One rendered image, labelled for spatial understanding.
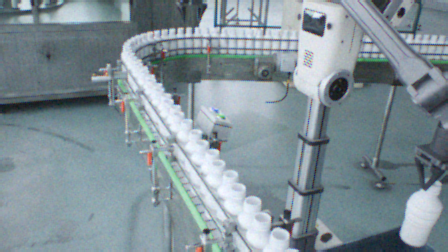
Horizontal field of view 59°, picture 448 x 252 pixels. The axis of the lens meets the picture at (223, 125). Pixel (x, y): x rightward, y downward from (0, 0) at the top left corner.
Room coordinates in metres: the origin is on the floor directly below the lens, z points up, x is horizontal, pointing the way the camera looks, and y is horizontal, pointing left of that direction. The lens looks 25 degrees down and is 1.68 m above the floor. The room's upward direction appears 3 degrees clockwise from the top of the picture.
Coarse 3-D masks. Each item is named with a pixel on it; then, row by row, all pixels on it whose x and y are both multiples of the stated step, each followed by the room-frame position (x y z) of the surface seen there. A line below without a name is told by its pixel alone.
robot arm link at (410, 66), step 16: (352, 0) 0.88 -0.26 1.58; (368, 0) 0.88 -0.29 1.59; (352, 16) 0.88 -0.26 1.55; (368, 16) 0.86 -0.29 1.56; (368, 32) 0.85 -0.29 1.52; (384, 32) 0.83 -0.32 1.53; (384, 48) 0.82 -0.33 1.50; (400, 48) 0.81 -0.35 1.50; (400, 64) 0.80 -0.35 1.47; (416, 64) 0.78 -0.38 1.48; (432, 64) 0.80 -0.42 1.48; (400, 80) 0.79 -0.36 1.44; (416, 80) 0.77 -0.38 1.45; (432, 80) 0.76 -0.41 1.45; (416, 96) 0.76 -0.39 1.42; (432, 96) 0.75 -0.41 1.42
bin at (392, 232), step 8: (384, 232) 0.92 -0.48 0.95; (392, 232) 0.93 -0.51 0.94; (352, 240) 0.87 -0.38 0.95; (360, 240) 0.88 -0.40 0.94; (368, 240) 0.89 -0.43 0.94; (376, 240) 0.91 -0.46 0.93; (384, 240) 0.92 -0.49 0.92; (392, 240) 0.94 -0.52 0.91; (400, 240) 0.95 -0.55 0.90; (328, 248) 0.83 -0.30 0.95; (336, 248) 0.85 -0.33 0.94; (344, 248) 0.86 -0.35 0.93; (352, 248) 0.87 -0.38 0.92; (360, 248) 0.88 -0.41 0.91; (368, 248) 0.90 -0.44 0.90; (376, 248) 0.91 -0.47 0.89; (384, 248) 0.93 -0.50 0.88; (392, 248) 0.94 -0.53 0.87; (400, 248) 0.94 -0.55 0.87; (408, 248) 0.92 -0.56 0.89; (416, 248) 0.90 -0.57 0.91; (424, 248) 0.88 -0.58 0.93; (432, 248) 0.86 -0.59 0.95
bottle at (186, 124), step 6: (186, 120) 1.15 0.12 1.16; (180, 126) 1.13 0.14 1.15; (186, 126) 1.12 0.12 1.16; (192, 126) 1.13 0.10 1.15; (180, 132) 1.13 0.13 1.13; (186, 132) 1.12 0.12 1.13; (180, 138) 1.11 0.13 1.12; (186, 138) 1.11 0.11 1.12; (180, 144) 1.11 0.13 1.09; (180, 150) 1.11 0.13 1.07; (180, 156) 1.11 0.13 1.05; (180, 162) 1.11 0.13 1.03
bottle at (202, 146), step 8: (200, 144) 1.01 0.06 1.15; (200, 152) 0.98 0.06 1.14; (192, 160) 0.98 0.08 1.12; (200, 160) 0.97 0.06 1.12; (192, 168) 0.98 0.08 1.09; (200, 168) 0.96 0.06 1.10; (192, 176) 0.98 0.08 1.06; (200, 184) 0.96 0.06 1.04; (192, 192) 0.97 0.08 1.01; (200, 192) 0.96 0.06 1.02
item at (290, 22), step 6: (288, 0) 5.34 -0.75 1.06; (294, 0) 5.06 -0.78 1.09; (288, 6) 5.30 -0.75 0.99; (294, 6) 5.02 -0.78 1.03; (300, 6) 5.00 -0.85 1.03; (288, 12) 5.27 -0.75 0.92; (294, 12) 5.00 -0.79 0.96; (300, 12) 5.00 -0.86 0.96; (282, 18) 5.53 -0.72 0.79; (288, 18) 5.24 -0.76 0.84; (294, 18) 4.99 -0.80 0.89; (282, 24) 5.51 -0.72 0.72; (288, 24) 5.21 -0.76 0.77; (294, 24) 5.00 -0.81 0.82; (282, 30) 5.47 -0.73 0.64; (288, 30) 5.19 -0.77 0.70; (366, 36) 5.11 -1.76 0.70; (294, 84) 5.02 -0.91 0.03; (354, 84) 5.11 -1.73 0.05; (360, 84) 5.13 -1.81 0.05
